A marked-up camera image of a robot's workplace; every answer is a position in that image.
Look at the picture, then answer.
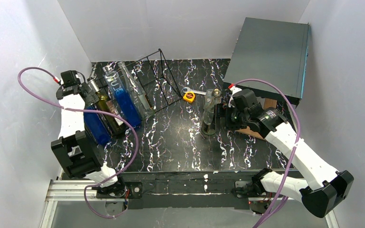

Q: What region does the black wire wine rack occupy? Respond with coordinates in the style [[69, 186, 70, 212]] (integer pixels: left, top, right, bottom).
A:
[[85, 48, 184, 146]]

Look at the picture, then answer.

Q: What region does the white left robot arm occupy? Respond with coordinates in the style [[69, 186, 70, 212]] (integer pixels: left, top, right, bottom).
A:
[[51, 70, 118, 188]]

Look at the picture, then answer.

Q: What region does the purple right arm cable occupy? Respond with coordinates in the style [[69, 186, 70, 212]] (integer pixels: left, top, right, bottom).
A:
[[231, 78, 301, 228]]

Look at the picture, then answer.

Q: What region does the clear bottle with gold rim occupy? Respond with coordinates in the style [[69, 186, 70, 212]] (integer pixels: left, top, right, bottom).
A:
[[201, 88, 222, 135]]

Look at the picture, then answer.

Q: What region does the dark green wine bottle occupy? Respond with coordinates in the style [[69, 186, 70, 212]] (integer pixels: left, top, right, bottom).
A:
[[87, 78, 125, 137]]

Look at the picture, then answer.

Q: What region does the grey metal box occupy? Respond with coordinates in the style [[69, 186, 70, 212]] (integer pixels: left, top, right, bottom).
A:
[[223, 18, 311, 105]]

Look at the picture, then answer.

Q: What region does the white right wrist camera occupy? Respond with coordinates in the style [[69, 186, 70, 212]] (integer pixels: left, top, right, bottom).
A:
[[228, 84, 242, 107]]

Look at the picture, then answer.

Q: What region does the clear glass bottle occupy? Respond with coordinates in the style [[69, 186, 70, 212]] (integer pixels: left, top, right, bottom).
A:
[[118, 61, 154, 120]]

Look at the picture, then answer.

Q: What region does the blue bottle with silver cap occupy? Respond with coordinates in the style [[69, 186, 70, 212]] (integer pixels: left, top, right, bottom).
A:
[[83, 112, 111, 147]]

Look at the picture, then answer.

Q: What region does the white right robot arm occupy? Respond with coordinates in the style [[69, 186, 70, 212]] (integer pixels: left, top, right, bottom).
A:
[[214, 89, 354, 218]]

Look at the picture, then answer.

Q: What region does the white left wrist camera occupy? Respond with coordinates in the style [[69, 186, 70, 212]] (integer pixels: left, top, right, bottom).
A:
[[53, 76, 62, 86]]

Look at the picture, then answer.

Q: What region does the blue square glass bottle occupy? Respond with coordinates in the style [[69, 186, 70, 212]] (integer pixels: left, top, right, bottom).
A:
[[103, 65, 141, 128]]

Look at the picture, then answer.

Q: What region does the steel combination wrench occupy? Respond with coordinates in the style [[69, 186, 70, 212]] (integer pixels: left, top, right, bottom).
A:
[[182, 87, 206, 95]]

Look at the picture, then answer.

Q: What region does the yellow tape measure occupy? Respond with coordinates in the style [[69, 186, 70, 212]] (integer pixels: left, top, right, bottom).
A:
[[183, 91, 196, 103]]

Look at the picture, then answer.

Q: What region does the aluminium frame rail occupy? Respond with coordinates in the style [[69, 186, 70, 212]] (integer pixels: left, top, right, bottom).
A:
[[39, 167, 101, 228]]

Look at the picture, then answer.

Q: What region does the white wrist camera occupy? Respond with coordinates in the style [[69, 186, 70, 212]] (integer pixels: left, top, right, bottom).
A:
[[228, 84, 242, 107], [53, 76, 62, 86]]

